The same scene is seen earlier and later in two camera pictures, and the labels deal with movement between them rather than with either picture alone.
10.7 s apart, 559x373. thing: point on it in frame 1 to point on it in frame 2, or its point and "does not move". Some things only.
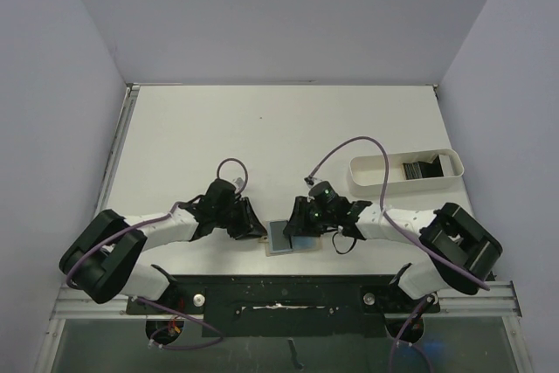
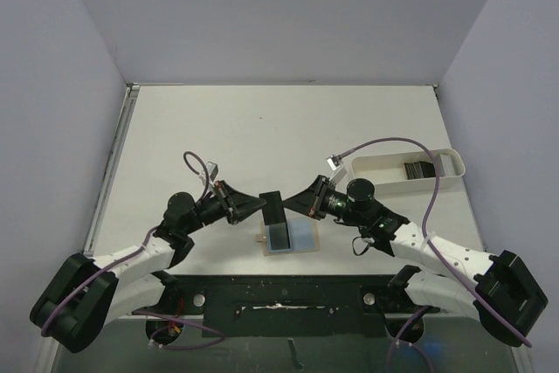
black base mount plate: x=286 y=305 does not move
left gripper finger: x=255 y=228 to x=243 y=203
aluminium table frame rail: x=131 y=93 does not move
